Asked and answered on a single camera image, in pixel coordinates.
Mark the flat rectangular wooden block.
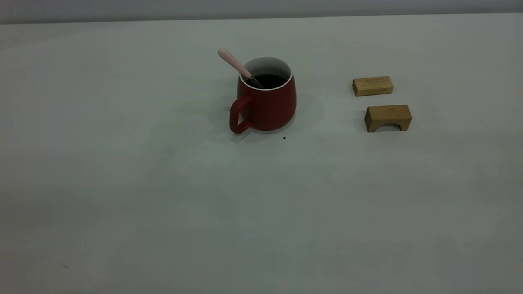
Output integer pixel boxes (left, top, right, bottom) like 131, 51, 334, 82
353, 76, 394, 97

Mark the arched wooden block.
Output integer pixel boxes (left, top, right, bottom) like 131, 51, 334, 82
364, 105, 412, 133

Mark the pink handled metal spoon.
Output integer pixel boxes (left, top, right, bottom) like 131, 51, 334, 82
217, 48, 264, 89

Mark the red ceramic mug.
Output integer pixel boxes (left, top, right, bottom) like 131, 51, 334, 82
229, 56, 297, 135

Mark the dark coffee liquid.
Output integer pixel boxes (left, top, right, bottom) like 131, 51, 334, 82
247, 73, 288, 89

